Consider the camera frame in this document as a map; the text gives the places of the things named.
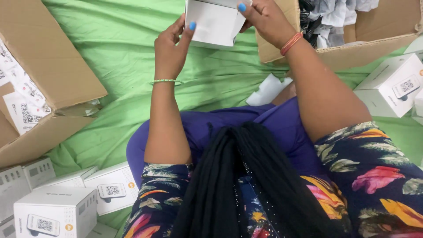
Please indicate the person's right hand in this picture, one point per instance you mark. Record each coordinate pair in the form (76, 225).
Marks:
(272, 19)

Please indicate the person's left hand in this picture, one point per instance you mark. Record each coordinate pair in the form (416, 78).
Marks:
(167, 53)

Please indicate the plain white carton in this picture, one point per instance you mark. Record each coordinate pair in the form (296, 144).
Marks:
(213, 21)

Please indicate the green beaded bangle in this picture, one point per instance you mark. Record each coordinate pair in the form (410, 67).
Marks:
(165, 81)

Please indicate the orange thread bangles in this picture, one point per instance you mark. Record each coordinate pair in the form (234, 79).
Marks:
(290, 43)

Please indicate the green bedsheet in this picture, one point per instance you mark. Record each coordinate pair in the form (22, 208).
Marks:
(125, 49)

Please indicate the white foam wrap piece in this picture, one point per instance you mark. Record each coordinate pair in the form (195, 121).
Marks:
(267, 91)

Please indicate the purple trousers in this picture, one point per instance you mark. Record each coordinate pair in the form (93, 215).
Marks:
(231, 122)

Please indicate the brown cardboard carton with flap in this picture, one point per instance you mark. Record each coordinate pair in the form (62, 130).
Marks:
(363, 49)

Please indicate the large brown cardboard carton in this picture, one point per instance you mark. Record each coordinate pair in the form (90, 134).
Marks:
(49, 53)

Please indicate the white printed device box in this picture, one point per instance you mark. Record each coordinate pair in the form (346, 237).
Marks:
(390, 86)
(418, 105)

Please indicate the heap of white printed leaflets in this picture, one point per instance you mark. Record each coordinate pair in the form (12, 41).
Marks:
(23, 105)

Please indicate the pile of white device boxes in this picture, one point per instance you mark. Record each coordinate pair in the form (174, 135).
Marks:
(56, 205)

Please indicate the dark floral top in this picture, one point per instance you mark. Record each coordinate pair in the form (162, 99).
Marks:
(363, 185)

